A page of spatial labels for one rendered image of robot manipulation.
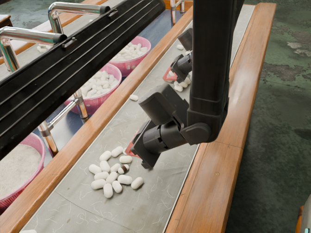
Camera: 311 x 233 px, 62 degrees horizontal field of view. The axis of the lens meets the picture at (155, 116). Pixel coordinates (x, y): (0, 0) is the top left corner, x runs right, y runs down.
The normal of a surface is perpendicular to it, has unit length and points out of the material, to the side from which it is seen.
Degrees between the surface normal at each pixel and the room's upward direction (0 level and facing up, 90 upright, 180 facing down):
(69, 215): 0
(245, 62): 0
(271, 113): 0
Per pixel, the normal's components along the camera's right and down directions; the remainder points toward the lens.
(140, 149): 0.66, -0.33
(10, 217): -0.06, -0.76
